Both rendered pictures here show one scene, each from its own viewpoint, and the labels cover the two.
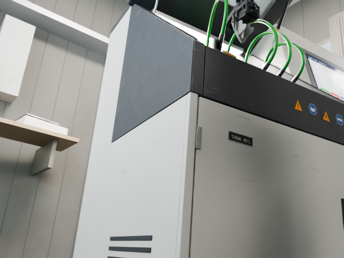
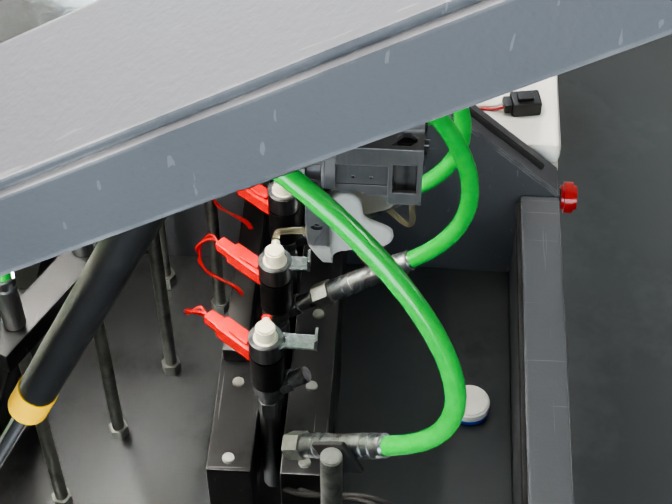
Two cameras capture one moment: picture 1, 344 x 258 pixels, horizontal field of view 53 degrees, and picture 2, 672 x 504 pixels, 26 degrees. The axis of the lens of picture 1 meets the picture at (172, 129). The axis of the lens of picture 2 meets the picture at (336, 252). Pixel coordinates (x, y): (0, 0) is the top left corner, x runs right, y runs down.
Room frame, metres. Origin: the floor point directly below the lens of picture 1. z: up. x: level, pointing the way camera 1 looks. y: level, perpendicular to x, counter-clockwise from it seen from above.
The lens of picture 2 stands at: (0.79, 0.34, 2.01)
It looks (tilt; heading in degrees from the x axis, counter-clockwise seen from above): 49 degrees down; 302
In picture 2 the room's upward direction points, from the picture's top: straight up
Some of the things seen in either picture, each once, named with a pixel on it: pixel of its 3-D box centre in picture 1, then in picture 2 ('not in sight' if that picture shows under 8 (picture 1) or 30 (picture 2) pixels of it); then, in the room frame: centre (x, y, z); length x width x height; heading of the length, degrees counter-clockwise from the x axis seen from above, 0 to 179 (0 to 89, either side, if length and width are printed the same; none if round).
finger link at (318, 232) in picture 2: (237, 22); (319, 192); (1.16, -0.23, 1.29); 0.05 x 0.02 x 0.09; 118
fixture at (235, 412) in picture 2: not in sight; (285, 361); (1.27, -0.33, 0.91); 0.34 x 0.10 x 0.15; 119
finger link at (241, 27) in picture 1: (241, 29); (351, 233); (1.14, -0.24, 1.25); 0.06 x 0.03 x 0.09; 28
